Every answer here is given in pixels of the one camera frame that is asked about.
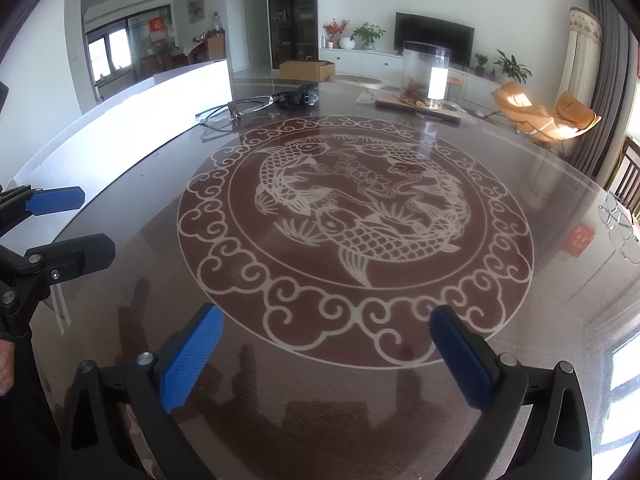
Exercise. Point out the orange lounge chair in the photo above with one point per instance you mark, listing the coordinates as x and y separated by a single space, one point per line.
550 127

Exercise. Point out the person's left hand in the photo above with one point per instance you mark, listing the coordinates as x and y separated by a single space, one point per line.
7 363

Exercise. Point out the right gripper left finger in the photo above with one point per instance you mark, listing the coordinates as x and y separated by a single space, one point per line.
95 440

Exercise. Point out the green potted plant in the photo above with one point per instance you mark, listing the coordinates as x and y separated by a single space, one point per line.
368 35

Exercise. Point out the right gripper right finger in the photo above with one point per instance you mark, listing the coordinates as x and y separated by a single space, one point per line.
555 443

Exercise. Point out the flat tray under jar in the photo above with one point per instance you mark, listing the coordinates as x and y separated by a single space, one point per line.
390 100

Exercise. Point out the clear plastic jar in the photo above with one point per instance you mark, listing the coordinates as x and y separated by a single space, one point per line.
424 73

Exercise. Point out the brown cardboard box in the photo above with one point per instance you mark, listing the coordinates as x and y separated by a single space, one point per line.
313 71

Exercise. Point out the white tv cabinet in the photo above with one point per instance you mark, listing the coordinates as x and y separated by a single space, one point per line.
475 92

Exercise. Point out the black television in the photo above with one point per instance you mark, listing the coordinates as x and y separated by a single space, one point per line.
457 38

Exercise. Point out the white cardboard sorting box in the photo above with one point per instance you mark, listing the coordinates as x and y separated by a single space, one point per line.
132 155

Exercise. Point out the wooden dining chair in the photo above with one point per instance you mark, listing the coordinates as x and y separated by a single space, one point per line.
625 181

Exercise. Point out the clear eyeglasses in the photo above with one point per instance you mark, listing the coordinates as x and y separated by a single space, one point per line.
236 109

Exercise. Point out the red flower vase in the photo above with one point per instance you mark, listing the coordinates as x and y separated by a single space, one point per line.
334 30

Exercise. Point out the dark display cabinet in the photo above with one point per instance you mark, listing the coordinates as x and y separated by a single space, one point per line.
293 26

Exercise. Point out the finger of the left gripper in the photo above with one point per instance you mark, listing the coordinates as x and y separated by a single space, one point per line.
27 280
18 204

